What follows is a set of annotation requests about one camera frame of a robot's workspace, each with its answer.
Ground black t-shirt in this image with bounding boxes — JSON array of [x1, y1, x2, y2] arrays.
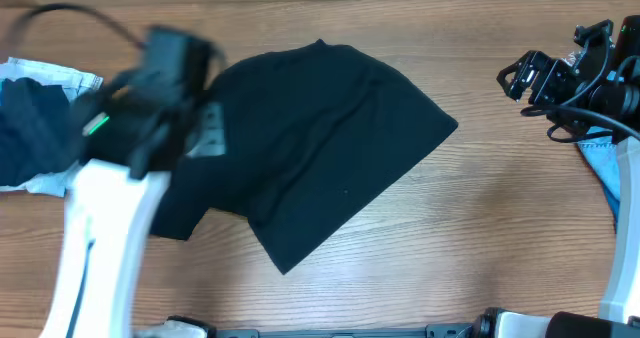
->
[[151, 41, 458, 273]]

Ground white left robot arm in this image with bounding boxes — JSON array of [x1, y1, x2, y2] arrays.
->
[[41, 71, 226, 337]]

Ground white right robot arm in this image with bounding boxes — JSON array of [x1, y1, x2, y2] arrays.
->
[[463, 44, 639, 338]]

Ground blue denim jeans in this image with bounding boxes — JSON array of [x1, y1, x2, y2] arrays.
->
[[577, 136, 620, 226]]

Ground folded light denim garment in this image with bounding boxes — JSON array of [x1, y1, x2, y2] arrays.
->
[[1, 57, 104, 197]]

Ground folded navy garment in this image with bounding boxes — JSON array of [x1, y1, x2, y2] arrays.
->
[[1, 77, 77, 186]]

